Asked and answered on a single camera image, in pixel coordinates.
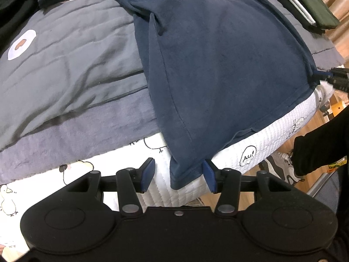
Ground white printed bed sheet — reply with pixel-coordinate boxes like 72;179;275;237
0;86;340;226

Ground grey sneaker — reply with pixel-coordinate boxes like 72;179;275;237
258;150;305;189

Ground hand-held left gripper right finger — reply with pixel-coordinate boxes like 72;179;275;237
201;159;294;219

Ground person's leg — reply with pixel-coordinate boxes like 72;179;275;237
293;109;349;178

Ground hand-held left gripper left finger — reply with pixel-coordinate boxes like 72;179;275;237
67;157;156;217

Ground navy t-shirt with yellow print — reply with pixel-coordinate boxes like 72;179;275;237
16;0;322;191

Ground grey quilted fish-print blanket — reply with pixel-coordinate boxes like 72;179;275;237
0;0;345;187

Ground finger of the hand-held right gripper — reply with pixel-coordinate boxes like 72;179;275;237
313;69;334;81

